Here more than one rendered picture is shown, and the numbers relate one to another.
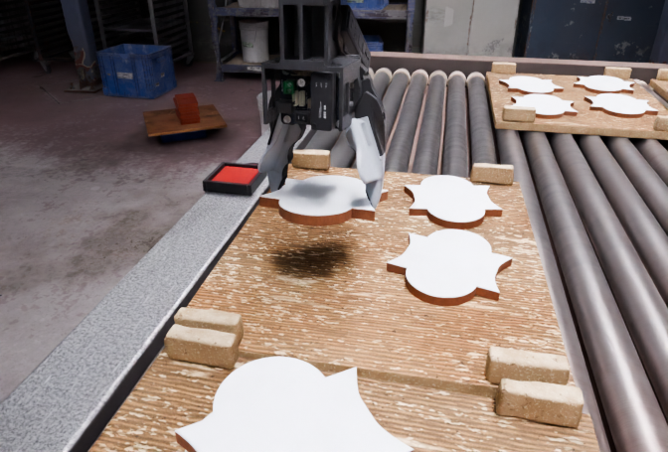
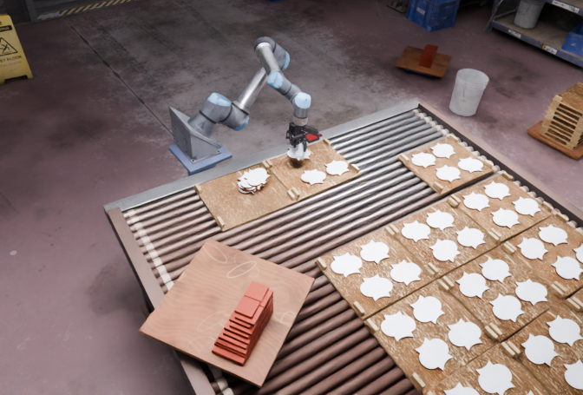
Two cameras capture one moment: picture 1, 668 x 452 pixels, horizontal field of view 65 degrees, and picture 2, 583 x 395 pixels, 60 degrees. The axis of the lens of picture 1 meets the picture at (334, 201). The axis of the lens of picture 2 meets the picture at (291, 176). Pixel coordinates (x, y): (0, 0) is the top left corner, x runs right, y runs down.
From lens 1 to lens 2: 231 cm
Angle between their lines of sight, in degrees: 38
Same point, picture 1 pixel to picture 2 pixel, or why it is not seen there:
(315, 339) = (280, 174)
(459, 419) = (282, 192)
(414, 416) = (278, 187)
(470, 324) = (301, 186)
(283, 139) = not seen: hidden behind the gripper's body
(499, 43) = not seen: outside the picture
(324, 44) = (294, 132)
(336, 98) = (294, 141)
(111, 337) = (259, 157)
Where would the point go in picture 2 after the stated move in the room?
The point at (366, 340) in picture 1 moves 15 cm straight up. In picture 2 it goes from (285, 178) to (286, 156)
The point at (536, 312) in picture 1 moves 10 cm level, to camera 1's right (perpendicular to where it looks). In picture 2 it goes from (312, 191) to (327, 200)
